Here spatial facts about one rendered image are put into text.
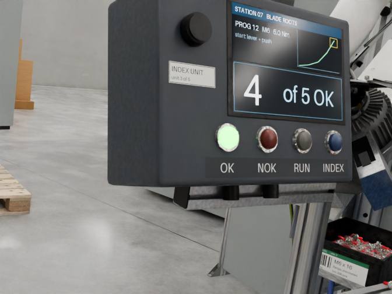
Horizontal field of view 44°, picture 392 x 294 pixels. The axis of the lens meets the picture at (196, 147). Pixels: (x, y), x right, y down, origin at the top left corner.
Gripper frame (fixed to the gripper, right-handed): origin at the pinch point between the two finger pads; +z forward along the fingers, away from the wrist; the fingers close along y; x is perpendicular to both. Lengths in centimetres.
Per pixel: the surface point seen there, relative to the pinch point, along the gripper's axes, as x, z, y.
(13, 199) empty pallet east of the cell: 25, 88, 254
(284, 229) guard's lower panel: -70, 80, 88
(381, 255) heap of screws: -1.7, 16.4, -17.0
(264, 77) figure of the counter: 44, -32, -35
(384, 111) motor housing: -33.6, -3.5, 6.2
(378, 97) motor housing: -34.2, -6.8, 8.6
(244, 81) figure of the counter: 46, -33, -35
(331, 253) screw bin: 11.6, 11.0, -15.2
